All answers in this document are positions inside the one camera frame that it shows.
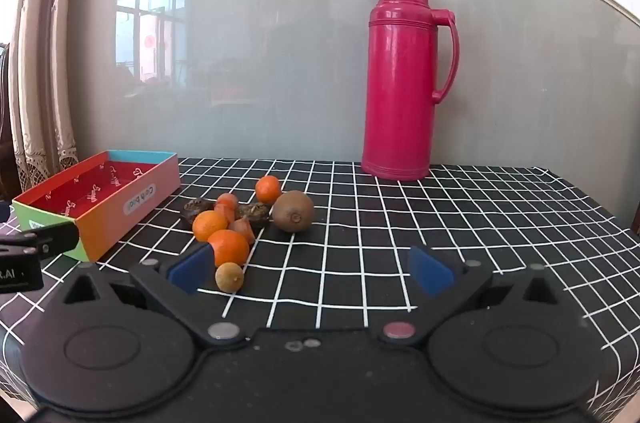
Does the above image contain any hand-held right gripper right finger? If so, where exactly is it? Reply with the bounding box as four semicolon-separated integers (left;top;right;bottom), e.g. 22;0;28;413
377;245;583;349

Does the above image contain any beige lace curtain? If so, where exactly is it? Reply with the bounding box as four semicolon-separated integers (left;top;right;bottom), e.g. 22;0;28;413
10;0;88;194

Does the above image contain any brown kiwi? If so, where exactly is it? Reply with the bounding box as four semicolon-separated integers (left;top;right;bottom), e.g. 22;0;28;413
272;190;316;234

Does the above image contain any carrot piece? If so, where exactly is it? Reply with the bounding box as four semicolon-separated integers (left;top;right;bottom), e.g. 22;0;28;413
229;218;256;245
215;193;239;224

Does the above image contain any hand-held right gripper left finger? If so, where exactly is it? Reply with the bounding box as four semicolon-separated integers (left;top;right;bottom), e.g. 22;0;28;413
47;244;248;349

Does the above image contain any pink thermos jug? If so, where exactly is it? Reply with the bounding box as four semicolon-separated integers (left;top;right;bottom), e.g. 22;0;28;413
361;0;461;181

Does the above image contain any small orange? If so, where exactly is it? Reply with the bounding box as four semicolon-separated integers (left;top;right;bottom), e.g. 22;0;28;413
207;229;250;267
192;210;229;243
255;175;282;205

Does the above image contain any dark water chestnut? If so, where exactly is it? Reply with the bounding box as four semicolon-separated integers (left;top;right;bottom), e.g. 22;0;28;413
181;198;217;224
237;203;272;229

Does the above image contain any colourful cardboard box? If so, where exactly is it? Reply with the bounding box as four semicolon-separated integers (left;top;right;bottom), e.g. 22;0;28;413
11;149;182;263

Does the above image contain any black white checked tablecloth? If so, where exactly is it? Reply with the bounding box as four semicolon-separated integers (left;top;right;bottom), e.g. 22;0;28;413
0;158;640;423

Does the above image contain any small brown longan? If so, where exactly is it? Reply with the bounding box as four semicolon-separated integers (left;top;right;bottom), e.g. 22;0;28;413
215;262;245;293

